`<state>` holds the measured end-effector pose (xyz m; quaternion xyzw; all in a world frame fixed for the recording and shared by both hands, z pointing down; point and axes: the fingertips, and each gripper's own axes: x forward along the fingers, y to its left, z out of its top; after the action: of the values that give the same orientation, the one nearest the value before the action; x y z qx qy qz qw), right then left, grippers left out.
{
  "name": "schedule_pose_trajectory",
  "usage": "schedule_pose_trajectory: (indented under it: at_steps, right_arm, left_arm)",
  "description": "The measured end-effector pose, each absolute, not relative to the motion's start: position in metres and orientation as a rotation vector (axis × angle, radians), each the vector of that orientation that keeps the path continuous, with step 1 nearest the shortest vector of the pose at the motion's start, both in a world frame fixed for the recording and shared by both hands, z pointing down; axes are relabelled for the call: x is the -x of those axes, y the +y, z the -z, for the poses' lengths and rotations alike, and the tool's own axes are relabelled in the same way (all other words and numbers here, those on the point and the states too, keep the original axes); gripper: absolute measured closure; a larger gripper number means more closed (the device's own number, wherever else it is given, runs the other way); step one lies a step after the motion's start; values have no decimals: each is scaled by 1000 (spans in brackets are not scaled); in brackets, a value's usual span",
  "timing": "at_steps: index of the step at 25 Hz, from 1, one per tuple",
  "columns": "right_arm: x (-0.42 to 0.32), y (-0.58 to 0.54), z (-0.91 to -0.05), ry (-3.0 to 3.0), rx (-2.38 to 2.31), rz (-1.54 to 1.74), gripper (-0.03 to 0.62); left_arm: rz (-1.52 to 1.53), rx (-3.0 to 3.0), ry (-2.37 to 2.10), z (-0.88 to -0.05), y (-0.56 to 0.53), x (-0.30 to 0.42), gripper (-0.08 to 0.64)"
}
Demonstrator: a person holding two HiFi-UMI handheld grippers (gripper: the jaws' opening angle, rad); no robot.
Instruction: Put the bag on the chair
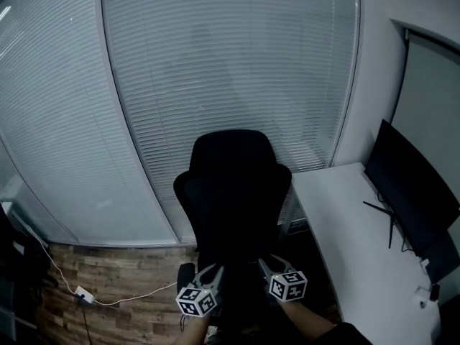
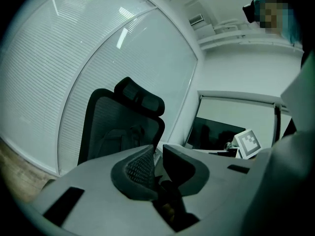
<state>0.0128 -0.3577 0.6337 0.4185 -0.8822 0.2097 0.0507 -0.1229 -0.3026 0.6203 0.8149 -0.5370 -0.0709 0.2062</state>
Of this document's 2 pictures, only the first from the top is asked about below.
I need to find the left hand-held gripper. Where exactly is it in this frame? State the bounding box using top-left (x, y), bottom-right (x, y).
top-left (175, 263), bottom-right (226, 317)

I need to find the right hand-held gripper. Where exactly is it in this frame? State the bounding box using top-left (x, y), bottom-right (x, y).
top-left (257, 253), bottom-right (309, 304)

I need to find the black office chair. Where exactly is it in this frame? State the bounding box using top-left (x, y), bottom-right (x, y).
top-left (172, 129), bottom-right (293, 334)

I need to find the person's right forearm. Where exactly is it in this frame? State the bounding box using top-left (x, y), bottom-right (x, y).
top-left (282, 300), bottom-right (341, 345)

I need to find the person's left forearm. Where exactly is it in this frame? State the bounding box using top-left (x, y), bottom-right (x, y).
top-left (179, 313), bottom-right (213, 345)

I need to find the white desk leg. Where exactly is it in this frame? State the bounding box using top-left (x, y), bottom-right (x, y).
top-left (278, 188), bottom-right (299, 246)

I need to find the person's dark sleeve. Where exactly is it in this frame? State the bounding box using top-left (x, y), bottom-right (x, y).
top-left (333, 321), bottom-right (373, 345)

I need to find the white power strip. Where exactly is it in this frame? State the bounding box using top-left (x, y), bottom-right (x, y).
top-left (74, 285), bottom-right (95, 304)

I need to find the small white desk gadget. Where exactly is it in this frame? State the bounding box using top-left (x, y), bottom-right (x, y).
top-left (415, 286), bottom-right (432, 308)

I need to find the white power strip lead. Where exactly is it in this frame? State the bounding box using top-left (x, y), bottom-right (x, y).
top-left (21, 224), bottom-right (78, 298)

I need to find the black monitor with thin stand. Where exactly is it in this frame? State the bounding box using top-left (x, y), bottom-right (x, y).
top-left (362, 119), bottom-right (460, 258)

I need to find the narrow white window blind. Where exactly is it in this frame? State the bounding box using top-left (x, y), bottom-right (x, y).
top-left (101, 0), bottom-right (360, 244)

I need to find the wide white window blind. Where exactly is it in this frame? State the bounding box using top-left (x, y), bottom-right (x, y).
top-left (0, 0), bottom-right (180, 246)

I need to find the black floor cable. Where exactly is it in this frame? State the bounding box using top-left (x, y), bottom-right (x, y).
top-left (75, 298), bottom-right (93, 345)

